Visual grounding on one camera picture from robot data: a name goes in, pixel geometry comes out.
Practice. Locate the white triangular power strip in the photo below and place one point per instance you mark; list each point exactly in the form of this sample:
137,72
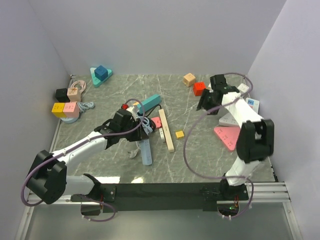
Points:
228,121

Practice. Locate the white multicolour power strip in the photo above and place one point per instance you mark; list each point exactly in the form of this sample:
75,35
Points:
253,103

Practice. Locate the blue cube socket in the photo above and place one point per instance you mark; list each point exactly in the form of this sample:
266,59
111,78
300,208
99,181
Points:
101,73

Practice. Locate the peach cube socket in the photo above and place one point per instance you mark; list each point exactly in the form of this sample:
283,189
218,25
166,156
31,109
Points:
189,79

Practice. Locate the light blue power strip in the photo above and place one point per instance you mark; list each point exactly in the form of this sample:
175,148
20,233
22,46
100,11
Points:
146,155

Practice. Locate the pink triangular power strip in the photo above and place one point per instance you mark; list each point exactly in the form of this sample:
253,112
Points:
228,135

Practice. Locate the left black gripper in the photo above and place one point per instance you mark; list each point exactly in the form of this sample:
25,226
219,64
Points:
140,134

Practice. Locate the black cube socket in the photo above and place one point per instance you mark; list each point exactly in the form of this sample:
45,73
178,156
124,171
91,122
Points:
61,95

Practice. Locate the pink cube socket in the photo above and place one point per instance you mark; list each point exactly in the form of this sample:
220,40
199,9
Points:
71,110

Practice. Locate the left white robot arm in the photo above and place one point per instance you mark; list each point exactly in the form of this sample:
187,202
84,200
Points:
47,177

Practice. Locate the red cube socket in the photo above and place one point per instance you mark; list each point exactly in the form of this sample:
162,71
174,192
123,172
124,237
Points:
198,88

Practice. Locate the yellow cube socket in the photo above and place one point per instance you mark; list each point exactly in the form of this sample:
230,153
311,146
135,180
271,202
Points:
58,110

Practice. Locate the beige power strip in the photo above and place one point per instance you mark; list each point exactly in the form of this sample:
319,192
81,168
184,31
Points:
166,131

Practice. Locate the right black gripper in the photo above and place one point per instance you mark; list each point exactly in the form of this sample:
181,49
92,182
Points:
203,103

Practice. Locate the white plug adapter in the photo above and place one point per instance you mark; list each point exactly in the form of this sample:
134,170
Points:
162,135

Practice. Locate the light blue round socket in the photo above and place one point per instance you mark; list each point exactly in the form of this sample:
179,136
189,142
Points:
83,106

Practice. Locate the teal triangular power strip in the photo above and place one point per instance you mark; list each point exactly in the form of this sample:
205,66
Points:
96,82

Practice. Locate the white cube socket right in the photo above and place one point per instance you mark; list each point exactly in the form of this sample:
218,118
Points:
243,89

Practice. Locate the pink plug adapter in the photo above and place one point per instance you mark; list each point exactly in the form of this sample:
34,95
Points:
157,124

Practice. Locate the black base bar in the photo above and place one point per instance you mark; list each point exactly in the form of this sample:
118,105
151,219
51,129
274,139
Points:
162,196

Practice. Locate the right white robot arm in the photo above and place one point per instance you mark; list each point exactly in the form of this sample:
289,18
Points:
256,136

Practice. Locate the yellow plug adapter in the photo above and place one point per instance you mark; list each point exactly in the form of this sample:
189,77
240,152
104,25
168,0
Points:
179,134

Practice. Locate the beige cube socket left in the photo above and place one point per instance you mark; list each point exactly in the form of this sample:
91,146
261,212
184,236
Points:
74,94

